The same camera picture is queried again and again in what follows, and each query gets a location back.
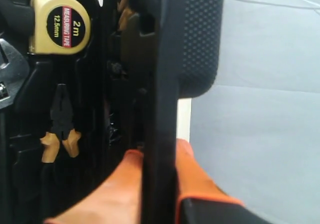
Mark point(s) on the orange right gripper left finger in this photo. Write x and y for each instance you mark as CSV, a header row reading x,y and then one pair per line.
x,y
116,201

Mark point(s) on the adjustable wrench black handle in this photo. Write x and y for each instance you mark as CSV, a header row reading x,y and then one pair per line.
x,y
14,69

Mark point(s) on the white backdrop curtain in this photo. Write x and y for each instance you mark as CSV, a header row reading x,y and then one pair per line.
x,y
257,130

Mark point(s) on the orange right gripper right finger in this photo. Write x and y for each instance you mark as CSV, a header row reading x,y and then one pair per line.
x,y
199,200

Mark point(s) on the black plastic tool case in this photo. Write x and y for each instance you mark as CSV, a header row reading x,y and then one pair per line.
x,y
141,58

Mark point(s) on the yellow measuring tape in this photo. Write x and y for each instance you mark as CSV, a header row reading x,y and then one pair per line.
x,y
61,27

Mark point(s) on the yellow handled pliers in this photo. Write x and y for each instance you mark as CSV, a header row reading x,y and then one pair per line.
x,y
60,175

